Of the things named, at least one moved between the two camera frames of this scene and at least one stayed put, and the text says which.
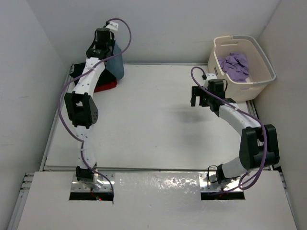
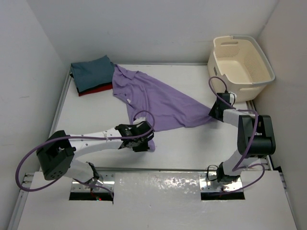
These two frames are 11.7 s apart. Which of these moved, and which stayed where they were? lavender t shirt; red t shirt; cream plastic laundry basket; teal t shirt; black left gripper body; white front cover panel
Moved: black left gripper body; teal t shirt; lavender t shirt
Stayed: white front cover panel; red t shirt; cream plastic laundry basket
